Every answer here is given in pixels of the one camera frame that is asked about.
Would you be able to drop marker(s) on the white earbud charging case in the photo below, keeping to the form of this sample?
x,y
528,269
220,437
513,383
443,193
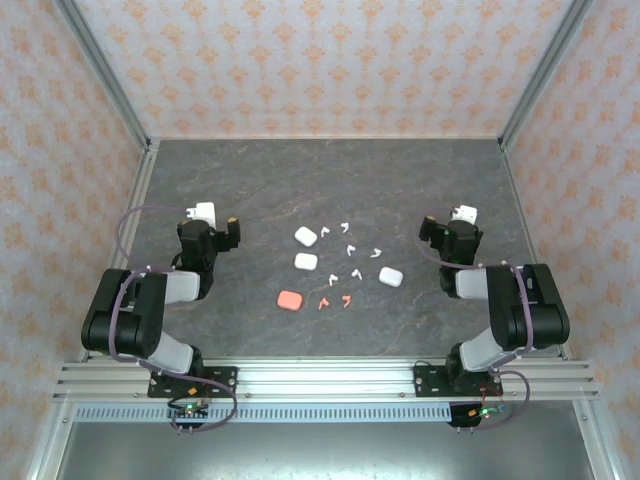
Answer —
x,y
390,276
306,262
305,236

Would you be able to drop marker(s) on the pink earbud charging case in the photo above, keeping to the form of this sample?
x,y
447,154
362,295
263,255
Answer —
x,y
289,300

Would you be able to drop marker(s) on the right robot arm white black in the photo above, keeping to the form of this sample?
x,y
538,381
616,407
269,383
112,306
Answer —
x,y
545,310

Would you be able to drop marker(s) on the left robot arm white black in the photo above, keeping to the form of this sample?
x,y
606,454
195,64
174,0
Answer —
x,y
125,310

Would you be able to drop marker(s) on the small circuit board with LED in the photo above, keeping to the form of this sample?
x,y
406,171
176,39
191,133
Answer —
x,y
487,412
189,412

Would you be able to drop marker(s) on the brushed metal panel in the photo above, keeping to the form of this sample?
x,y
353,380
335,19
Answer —
x,y
325,455

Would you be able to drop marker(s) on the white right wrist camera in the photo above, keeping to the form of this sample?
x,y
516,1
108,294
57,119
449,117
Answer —
x,y
466,214

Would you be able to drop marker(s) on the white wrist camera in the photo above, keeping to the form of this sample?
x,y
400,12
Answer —
x,y
466,214
202,212

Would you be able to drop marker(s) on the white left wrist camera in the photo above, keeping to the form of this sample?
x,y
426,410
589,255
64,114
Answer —
x,y
202,212

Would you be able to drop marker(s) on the aluminium side rail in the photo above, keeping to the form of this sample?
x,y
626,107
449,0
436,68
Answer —
x,y
519,200
141,185

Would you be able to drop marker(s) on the aluminium corner post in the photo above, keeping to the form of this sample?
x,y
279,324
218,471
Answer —
x,y
101,65
546,65

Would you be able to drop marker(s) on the wide aluminium base rail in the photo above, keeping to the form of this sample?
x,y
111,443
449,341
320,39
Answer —
x,y
325,380

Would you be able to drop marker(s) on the short aluminium frame post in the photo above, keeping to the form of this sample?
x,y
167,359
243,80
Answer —
x,y
595,445
47,440

